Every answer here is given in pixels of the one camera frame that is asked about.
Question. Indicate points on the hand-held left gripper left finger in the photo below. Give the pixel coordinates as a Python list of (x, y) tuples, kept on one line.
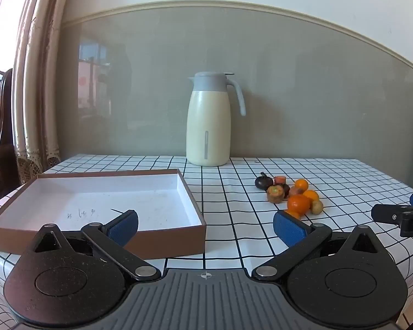
[(123, 228)]

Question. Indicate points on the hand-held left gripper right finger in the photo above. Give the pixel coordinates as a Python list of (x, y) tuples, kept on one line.
[(289, 228)]

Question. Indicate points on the small orange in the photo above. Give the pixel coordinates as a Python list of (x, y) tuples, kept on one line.
[(312, 196), (293, 214), (301, 184)]

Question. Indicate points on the large tangerine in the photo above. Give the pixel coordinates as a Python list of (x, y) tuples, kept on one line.
[(298, 204)]

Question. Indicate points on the small brown kiwi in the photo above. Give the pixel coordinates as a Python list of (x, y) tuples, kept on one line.
[(317, 207)]

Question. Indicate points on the dark purple mangosteen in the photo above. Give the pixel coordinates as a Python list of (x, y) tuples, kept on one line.
[(285, 189), (263, 181)]

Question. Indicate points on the brown cardboard box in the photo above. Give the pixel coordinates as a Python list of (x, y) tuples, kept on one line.
[(89, 196)]

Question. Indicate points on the orange carrot chunk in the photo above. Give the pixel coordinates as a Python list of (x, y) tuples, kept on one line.
[(280, 180)]

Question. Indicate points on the white black checked tablecloth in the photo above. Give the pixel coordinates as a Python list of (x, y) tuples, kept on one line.
[(347, 196)]

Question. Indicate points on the cream thermos jug grey lid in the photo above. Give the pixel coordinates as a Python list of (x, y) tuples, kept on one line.
[(208, 127)]

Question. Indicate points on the beige curtain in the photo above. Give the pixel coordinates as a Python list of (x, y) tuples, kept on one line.
[(38, 75)]

